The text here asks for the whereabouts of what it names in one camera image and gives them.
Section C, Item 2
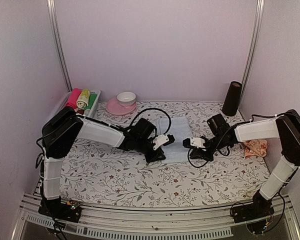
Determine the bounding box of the light blue towel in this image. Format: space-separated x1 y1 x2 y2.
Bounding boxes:
161 116 193 164

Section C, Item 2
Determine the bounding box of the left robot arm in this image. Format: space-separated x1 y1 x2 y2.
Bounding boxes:
38 107 166 217

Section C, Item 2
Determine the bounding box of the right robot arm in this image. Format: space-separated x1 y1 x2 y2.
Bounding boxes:
182 109 300 218

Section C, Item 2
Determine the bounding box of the dark brown cylinder cup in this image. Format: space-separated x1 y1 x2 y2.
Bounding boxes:
221 81 242 117

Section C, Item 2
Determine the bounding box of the orange patterned towel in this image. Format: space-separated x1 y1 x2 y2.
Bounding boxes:
243 139 269 159

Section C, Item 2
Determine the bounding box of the pink plate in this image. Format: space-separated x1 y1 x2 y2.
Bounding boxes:
105 97 137 116

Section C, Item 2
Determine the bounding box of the white bowl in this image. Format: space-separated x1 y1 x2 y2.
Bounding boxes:
116 91 136 107

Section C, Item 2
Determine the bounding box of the white plastic basket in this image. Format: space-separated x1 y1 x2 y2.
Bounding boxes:
47 88 101 120

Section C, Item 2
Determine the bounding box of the green rolled towel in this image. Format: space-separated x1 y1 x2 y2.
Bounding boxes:
84 93 98 110

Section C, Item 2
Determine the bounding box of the brown rolled towel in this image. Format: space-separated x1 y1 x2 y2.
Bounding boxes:
76 109 85 115

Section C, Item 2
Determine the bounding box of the yellow-green rolled towel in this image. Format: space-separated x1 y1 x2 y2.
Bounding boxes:
76 89 90 109

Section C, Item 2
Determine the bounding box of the pink rolled towel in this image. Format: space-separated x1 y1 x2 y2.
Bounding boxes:
65 88 82 109

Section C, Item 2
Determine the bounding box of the right black cable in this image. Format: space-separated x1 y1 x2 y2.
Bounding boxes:
187 113 291 169

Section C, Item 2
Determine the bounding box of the black cable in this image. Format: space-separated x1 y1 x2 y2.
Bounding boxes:
187 113 291 169
128 107 172 141

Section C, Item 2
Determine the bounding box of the left black cable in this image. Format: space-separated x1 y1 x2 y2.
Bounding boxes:
128 107 172 141

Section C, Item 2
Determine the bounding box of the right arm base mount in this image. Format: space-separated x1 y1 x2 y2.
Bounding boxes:
229 201 275 223

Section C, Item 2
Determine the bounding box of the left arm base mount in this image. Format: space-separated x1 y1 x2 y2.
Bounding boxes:
38 196 82 223

